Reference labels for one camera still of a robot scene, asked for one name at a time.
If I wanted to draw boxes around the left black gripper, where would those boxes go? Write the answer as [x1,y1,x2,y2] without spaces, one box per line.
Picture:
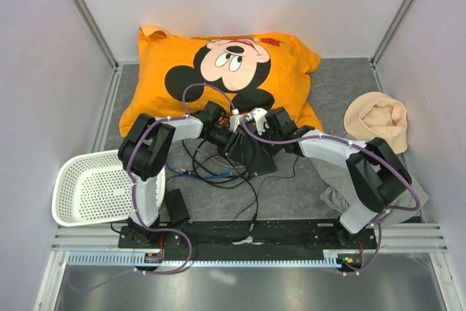
[204,127,245,167]

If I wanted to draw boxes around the black network switch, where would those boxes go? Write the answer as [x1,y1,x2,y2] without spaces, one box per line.
[229,134,277,176]

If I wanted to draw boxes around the blue ethernet cable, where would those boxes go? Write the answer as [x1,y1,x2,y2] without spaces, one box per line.
[165,161,234,181]

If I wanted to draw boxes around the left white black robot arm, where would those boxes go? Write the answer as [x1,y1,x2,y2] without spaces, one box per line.
[118,101,240,248]

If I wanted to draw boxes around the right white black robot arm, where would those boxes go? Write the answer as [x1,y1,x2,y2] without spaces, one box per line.
[255,107,414,248]

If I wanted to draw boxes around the orange Mickey Mouse pillow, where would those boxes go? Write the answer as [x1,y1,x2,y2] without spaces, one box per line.
[119,25,323,136]

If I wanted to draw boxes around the grey cloth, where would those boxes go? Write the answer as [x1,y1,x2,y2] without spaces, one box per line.
[310,158,430,227]

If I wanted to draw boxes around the black power adapter brick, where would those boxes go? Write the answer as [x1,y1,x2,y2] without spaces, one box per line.
[164,189,190,225]

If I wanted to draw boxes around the peach towel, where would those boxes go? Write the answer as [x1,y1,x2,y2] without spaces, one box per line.
[344,92,408,154]

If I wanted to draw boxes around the white perforated plastic basket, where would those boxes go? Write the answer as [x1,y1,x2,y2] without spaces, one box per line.
[52,150,165,227]

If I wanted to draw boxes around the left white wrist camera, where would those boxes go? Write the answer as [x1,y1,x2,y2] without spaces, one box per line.
[229,109,245,133]

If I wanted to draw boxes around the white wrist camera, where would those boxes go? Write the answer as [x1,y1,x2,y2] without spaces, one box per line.
[246,108,269,135]
[229,109,245,133]

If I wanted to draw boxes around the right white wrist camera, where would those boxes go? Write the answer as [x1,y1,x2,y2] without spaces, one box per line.
[246,108,269,135]

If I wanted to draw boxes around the grey ethernet cable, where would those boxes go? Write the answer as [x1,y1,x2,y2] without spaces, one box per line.
[169,145,248,177]

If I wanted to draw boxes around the black power cord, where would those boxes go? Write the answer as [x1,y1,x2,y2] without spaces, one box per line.
[232,154,303,232]

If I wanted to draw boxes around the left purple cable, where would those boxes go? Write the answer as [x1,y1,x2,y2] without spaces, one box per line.
[65,82,240,292]

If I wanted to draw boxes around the purple cable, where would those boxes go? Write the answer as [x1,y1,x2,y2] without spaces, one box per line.
[240,117,422,279]
[65,82,240,292]

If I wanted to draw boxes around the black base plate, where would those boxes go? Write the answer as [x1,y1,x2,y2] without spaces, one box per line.
[118,219,377,252]

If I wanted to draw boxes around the slotted cable duct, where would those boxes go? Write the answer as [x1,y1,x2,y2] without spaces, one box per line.
[68,251,343,268]

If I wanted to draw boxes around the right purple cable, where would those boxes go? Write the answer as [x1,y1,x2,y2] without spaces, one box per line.
[240,117,422,279]

